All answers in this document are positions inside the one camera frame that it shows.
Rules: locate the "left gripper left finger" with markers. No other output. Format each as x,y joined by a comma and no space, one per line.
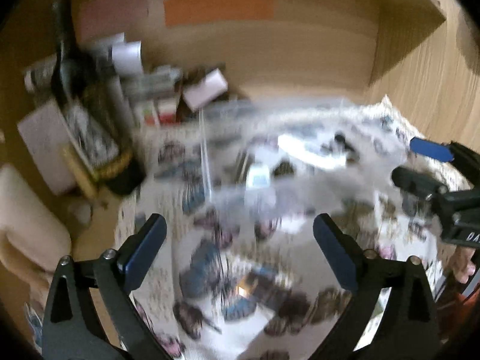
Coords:
71,326

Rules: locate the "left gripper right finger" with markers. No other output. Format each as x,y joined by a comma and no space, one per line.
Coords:
409,327

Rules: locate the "butterfly print tablecloth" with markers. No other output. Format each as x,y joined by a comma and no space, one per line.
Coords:
262,290

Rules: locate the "white note paper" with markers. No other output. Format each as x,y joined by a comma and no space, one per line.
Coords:
45,135

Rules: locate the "clear plastic storage box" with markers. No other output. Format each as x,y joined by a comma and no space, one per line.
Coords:
238,134

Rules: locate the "wooden shelf board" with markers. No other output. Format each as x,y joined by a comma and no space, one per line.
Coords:
403,26

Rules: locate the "white power adapter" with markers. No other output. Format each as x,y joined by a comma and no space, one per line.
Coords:
258,186

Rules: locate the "white paper tag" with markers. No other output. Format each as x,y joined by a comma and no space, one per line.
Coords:
210,87

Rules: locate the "stack of books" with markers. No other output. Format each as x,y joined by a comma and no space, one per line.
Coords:
154,97

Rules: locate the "pink sticky note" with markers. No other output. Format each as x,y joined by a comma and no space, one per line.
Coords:
105,17

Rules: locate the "yellow candle stick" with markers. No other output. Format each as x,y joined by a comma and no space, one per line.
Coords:
79,172

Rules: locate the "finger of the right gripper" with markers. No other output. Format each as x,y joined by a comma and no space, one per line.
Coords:
422,186
430,149

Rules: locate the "orange sticky note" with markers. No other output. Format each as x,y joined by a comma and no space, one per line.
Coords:
186,12

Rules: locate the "rolled magazine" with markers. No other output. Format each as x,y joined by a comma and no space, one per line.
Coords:
113,55

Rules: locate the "cream ceramic mug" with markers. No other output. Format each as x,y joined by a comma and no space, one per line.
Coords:
32,238

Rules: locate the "person's right hand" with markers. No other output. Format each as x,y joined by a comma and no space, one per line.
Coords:
461,264

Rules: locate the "dark wine bottle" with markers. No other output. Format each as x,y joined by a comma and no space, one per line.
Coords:
80,91

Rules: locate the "white curved remote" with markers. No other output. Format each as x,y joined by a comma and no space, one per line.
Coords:
310,153

